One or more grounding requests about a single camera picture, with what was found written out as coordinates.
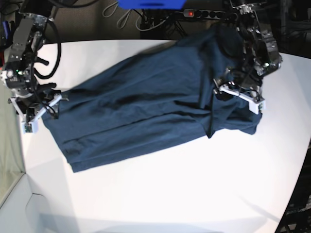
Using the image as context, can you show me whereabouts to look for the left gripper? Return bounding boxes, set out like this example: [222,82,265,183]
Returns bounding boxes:
[213,67,264,104]

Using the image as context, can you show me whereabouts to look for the red box at table edge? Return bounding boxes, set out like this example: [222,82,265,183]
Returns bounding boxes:
[0,52,4,67]

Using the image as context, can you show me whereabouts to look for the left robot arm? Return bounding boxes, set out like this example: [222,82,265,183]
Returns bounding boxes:
[213,0,282,107]

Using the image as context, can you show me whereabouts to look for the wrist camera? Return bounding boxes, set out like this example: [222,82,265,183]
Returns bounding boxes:
[21,121,38,133]
[248,100,266,115]

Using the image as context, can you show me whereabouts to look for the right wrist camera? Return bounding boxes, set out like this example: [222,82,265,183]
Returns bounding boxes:
[21,121,38,133]

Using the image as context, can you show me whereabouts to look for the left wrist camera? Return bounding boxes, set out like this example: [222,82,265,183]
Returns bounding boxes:
[248,100,266,115]

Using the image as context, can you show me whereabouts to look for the black power strip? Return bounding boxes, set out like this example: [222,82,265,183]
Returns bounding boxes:
[183,9,225,20]

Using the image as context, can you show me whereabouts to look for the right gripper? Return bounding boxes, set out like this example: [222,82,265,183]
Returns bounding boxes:
[8,89,68,123]

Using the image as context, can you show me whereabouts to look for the blue plastic bin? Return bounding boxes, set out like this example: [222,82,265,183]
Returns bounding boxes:
[118,0,186,9]

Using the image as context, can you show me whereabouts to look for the dark blue t-shirt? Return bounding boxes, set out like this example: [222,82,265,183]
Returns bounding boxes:
[42,27,262,172]

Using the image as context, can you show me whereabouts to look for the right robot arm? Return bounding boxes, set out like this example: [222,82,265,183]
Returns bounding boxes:
[0,0,62,124]

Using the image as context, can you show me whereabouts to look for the white looped cable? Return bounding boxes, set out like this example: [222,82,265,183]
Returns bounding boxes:
[102,4,133,29]

